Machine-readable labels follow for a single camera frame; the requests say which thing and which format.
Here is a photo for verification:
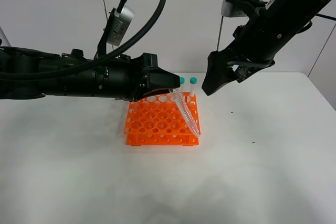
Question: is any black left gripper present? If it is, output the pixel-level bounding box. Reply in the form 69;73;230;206
130;53;180;102

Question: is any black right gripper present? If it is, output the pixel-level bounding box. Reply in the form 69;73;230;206
202;23;276;96

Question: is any clear test tube green cap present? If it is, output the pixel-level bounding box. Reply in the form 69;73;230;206
169;88;200;137

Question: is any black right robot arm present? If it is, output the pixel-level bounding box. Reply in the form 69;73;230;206
202;0;332;95

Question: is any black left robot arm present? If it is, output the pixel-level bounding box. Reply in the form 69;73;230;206
1;47;180;102

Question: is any row tube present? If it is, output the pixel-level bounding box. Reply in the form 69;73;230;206
179;77;185;95
190;77;197;97

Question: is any orange test tube rack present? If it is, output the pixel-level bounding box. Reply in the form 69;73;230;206
123;94;199;146

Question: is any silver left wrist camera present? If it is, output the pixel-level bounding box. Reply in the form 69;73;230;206
94;5;134;59

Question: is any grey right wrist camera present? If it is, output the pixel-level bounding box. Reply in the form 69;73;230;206
221;0;267;19

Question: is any back row tube far right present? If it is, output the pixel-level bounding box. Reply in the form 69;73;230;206
190;77;197;97

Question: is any black right camera cable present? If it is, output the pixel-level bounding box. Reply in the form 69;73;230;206
316;12;336;22

